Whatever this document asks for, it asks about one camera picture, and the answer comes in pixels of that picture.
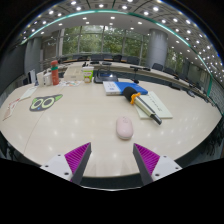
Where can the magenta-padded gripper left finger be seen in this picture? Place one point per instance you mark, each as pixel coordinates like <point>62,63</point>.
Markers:
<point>77,159</point>

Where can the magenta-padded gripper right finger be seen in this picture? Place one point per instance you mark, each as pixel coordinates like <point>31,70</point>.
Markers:
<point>147,160</point>

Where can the pink computer mouse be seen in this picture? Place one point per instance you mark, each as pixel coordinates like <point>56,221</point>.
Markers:
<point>124,127</point>

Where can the cat-face mouse pad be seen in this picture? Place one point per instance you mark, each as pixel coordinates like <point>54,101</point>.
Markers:
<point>45,102</point>

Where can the pale green booklet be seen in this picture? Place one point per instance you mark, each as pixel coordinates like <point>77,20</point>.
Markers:
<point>160,108</point>

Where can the colourful sticker sheet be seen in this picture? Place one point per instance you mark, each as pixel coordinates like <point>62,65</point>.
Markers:
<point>70,83</point>

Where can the blue and white book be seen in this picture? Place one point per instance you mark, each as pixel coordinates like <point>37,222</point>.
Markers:
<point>115,87</point>

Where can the printed paper cup with straw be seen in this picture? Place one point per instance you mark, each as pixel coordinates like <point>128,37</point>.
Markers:
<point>88,75</point>

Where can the black conference microphone unit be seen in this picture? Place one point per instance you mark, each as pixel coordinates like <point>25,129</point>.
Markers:
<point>105,78</point>

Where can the cream cardboard box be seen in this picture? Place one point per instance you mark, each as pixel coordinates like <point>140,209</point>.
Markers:
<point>72,73</point>

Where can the group of dark office chairs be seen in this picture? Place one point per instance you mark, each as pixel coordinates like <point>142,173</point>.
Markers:
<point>133,60</point>

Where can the group of ceiling lights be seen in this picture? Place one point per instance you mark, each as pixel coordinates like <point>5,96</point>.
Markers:
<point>113,6</point>

